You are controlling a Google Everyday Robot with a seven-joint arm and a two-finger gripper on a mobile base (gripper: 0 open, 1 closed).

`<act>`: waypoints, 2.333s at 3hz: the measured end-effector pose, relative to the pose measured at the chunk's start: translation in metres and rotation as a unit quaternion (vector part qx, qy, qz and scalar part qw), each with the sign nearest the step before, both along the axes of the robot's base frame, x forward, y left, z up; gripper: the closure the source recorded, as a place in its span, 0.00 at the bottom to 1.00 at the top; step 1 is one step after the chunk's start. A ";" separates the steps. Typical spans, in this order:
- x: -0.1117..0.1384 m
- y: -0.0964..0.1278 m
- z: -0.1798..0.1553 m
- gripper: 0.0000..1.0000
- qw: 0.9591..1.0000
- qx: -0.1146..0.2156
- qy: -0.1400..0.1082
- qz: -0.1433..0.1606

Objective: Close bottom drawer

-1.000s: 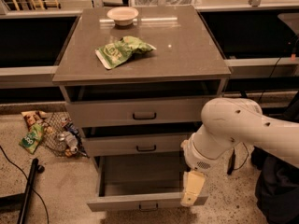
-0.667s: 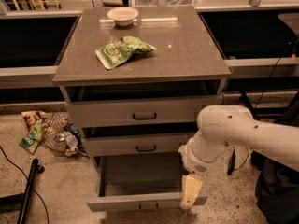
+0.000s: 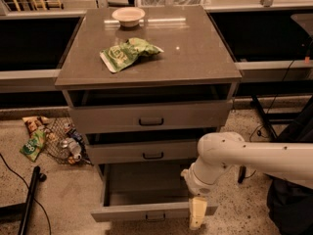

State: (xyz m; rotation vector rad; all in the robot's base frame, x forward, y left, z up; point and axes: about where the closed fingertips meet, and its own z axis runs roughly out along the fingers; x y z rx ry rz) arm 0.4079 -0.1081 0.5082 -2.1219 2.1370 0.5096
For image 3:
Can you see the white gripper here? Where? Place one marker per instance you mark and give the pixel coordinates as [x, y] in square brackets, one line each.
[197, 184]

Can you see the grey bottom drawer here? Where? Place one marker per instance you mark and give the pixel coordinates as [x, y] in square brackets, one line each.
[151, 191]

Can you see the grey drawer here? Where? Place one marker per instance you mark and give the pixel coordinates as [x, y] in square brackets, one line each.
[150, 108]
[151, 191]
[141, 146]

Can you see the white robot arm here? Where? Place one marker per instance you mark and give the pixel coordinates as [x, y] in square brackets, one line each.
[290, 164]

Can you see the grey middle drawer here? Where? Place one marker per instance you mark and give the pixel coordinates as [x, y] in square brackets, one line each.
[141, 146]

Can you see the grey top drawer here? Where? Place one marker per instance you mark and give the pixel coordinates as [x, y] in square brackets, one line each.
[150, 108]

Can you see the grey drawer cabinet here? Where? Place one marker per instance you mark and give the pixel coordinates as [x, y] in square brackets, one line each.
[193, 52]

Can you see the black power adapter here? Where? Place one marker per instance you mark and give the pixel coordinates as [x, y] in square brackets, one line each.
[242, 174]

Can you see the black cloth cover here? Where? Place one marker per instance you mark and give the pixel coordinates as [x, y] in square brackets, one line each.
[290, 205]

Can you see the plastic bottle in basket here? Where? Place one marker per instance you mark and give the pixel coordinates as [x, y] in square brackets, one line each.
[73, 146]

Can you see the green chip bag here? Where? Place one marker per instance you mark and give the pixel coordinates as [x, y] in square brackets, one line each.
[124, 55]

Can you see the green snack bag on floor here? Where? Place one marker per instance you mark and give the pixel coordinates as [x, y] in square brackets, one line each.
[34, 145]

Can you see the black stand leg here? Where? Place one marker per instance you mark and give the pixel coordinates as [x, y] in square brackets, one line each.
[21, 212]

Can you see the brown snack bag on floor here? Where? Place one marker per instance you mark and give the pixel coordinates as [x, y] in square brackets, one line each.
[33, 123]

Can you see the white bowl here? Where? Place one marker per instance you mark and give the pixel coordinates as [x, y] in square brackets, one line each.
[128, 16]

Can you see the wire mesh basket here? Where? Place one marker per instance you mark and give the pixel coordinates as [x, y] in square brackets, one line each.
[57, 130]

